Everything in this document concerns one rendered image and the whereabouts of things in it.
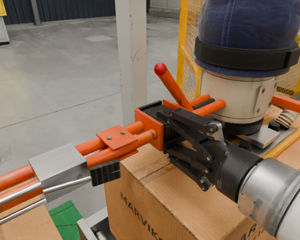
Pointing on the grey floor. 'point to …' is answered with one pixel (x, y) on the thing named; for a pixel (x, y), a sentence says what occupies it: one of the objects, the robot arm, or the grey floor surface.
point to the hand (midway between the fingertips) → (158, 125)
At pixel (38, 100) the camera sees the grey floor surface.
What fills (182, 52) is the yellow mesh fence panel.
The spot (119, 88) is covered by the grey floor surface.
